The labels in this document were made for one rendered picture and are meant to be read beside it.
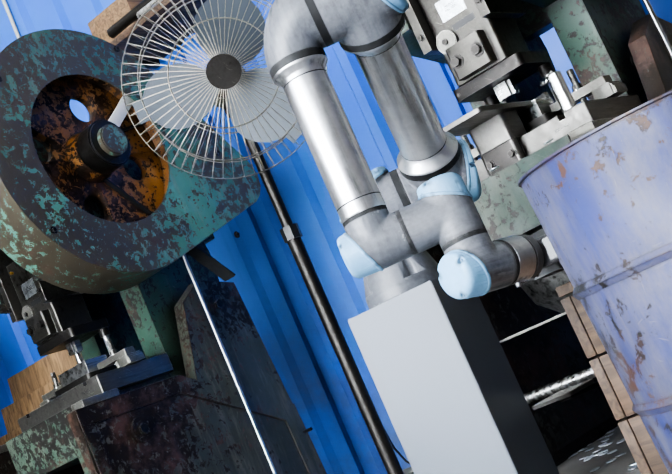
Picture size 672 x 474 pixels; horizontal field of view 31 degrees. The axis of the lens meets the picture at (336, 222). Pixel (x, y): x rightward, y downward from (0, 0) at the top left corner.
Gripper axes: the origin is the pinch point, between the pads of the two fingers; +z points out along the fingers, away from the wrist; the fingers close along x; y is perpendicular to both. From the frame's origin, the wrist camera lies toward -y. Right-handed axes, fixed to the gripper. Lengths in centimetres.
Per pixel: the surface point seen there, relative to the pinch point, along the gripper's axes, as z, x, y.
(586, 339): -8.1, 15.4, 6.9
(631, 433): -7.1, 32.1, 6.8
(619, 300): -49, 14, -38
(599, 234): -50, 6, -40
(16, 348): 69, -85, 412
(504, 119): 40, -37, 48
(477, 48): 43, -56, 50
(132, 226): 19, -68, 183
